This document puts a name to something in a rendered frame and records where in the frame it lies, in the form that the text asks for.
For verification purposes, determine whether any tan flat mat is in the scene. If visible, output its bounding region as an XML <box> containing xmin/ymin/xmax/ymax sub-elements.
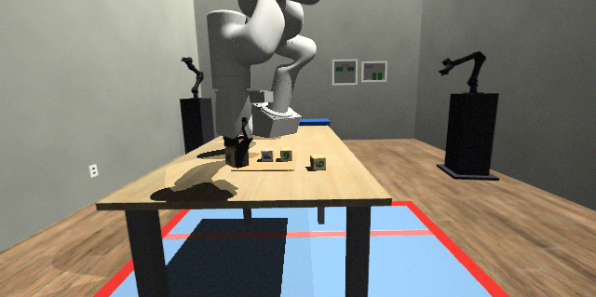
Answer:
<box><xmin>231</xmin><ymin>153</ymin><xmax>297</xmax><ymax>171</ymax></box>

